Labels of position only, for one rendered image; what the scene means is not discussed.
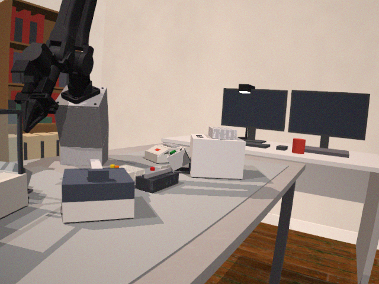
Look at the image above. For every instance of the cream block with round holes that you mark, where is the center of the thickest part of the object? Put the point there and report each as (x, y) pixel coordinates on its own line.
(158, 153)

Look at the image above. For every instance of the white tube rack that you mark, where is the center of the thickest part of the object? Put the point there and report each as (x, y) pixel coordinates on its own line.
(135, 171)

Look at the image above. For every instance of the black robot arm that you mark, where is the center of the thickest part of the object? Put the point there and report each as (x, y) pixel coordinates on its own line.
(42, 64)

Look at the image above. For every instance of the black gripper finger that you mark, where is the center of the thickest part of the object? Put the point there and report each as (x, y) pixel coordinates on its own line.
(41, 114)
(24, 105)

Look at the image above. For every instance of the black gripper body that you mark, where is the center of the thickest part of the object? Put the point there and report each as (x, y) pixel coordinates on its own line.
(43, 99)

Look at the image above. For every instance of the grey flat mat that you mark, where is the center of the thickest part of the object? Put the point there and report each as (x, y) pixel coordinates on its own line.
(37, 247)

